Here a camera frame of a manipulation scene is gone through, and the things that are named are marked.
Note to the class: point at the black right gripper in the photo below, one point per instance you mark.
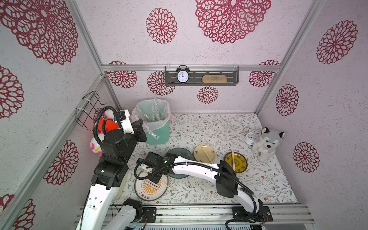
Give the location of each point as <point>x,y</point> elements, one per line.
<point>152,168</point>

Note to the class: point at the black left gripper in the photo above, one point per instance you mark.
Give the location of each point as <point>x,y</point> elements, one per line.
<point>136,125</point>

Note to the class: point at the clear plastic chopstick wrapper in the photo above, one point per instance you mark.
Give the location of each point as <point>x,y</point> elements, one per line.
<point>151,135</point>

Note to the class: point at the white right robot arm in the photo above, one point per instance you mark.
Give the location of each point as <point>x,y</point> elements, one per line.
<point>154,166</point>

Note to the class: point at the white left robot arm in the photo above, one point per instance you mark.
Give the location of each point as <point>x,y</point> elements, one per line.
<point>117,147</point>

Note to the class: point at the red orange plush toy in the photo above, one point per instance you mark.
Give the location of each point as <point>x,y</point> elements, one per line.
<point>109,125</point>

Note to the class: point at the white orange patterned plate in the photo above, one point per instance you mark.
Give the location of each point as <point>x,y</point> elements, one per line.
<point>149,191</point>

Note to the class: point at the dark green glass plate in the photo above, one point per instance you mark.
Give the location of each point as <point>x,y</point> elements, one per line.
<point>185,154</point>

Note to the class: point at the green trash bin with bag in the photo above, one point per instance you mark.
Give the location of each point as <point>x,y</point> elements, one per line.
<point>156,116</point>

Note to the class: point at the white plush doll yellow glasses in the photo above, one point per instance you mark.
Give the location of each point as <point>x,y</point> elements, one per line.
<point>94,146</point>

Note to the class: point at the cream round plate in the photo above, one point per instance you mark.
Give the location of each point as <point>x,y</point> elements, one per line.
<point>200,155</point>

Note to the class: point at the yellow patterned plate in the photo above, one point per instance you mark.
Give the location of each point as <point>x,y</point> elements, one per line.
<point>241,163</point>

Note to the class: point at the black alarm clock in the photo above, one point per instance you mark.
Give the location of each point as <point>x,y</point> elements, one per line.
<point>183,74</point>

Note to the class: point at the small white round timer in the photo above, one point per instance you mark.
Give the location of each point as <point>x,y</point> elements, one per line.
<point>250,138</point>

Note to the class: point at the wooden brush on shelf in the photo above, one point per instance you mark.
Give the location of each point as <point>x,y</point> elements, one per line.
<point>214,79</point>

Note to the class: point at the grey husky plush dog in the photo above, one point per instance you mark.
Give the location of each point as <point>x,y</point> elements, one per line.
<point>267,143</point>

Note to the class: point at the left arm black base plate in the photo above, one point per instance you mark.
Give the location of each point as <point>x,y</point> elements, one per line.
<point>148,215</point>

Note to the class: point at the black wire wall basket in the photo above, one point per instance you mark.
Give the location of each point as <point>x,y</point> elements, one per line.
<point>87,114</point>

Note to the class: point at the grey wall shelf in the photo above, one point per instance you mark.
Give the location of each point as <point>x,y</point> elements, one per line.
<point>196,77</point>

